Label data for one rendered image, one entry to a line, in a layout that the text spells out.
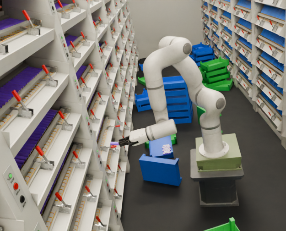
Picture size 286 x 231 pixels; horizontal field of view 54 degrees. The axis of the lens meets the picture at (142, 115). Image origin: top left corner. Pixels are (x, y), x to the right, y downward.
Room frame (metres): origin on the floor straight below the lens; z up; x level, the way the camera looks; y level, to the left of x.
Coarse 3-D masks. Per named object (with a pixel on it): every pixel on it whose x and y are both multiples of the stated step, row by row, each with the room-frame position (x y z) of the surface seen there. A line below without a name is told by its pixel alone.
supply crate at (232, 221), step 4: (232, 220) 0.90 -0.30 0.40; (224, 224) 0.91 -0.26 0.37; (228, 224) 0.91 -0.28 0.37; (232, 224) 0.89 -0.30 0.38; (212, 228) 0.90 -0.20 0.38; (216, 228) 0.90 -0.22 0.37; (220, 228) 0.90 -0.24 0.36; (224, 228) 0.91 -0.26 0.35; (228, 228) 0.91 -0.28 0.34; (232, 228) 0.89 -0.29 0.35; (236, 228) 0.88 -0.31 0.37
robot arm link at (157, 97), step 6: (150, 90) 1.34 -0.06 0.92; (156, 90) 1.33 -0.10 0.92; (162, 90) 1.34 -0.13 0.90; (150, 96) 1.35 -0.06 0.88; (156, 96) 1.33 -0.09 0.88; (162, 96) 1.34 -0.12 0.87; (150, 102) 1.36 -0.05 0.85; (156, 102) 1.33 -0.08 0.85; (162, 102) 1.33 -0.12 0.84; (156, 108) 1.33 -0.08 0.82; (162, 108) 1.33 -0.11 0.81; (156, 114) 1.45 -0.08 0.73; (162, 114) 1.44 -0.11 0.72; (156, 120) 1.45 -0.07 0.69
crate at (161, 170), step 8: (144, 160) 1.78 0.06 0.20; (152, 160) 1.76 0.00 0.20; (160, 160) 1.74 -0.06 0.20; (168, 160) 1.71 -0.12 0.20; (176, 160) 1.69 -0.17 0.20; (144, 168) 1.79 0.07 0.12; (152, 168) 1.75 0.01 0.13; (160, 168) 1.71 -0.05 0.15; (168, 168) 1.68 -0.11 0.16; (176, 168) 1.66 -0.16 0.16; (144, 176) 1.80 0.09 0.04; (152, 176) 1.76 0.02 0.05; (160, 176) 1.72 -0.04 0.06; (168, 176) 1.69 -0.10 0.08; (176, 176) 1.65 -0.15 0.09; (176, 184) 1.66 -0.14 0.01
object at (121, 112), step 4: (120, 100) 2.63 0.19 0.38; (124, 100) 2.63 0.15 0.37; (120, 104) 2.47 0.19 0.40; (124, 104) 2.63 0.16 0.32; (120, 108) 2.54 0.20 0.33; (124, 108) 2.55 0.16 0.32; (120, 112) 2.45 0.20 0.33; (124, 112) 2.46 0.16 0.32; (120, 116) 2.36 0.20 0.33; (124, 116) 2.37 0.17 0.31; (120, 120) 2.29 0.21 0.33; (120, 124) 2.20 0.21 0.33; (120, 128) 2.14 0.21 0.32
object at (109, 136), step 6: (108, 114) 1.94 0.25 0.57; (114, 114) 1.93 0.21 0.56; (114, 120) 1.92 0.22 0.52; (102, 126) 1.81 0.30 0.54; (108, 132) 1.73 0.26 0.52; (108, 138) 1.66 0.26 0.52; (102, 144) 1.58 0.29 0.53; (108, 144) 1.58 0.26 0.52; (108, 150) 1.52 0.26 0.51; (102, 156) 1.45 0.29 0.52
